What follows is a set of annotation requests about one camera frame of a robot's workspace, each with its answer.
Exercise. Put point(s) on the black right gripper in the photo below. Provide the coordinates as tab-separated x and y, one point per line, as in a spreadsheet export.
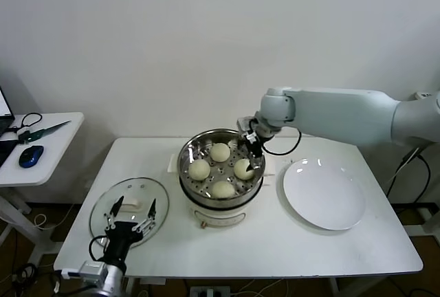
253	145

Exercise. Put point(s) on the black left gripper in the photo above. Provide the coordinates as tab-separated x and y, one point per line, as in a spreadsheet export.
120	238

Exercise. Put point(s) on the white steamed baozi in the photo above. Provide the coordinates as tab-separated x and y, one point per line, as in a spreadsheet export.
199	170
240	170
220	152
223	189

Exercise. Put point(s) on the round glass pot lid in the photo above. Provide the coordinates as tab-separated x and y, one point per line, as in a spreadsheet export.
137	190

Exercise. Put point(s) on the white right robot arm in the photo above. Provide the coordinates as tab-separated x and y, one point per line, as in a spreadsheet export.
343	111

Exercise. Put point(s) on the stainless steel steamer basket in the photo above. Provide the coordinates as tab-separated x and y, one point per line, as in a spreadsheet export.
192	149

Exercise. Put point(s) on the large white round plate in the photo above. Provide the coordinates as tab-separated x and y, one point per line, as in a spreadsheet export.
323	194

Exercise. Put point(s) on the white side table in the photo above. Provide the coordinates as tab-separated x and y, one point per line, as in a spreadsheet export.
51	159

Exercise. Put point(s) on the grey floor power strip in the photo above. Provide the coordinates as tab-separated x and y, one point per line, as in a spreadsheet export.
209	291

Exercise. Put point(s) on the blue computer mouse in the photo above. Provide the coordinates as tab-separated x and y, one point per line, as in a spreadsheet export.
31	156

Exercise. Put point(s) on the black laptop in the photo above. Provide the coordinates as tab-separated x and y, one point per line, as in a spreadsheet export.
5	145

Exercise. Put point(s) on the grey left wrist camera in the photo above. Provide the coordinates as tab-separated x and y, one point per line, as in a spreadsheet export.
93	271

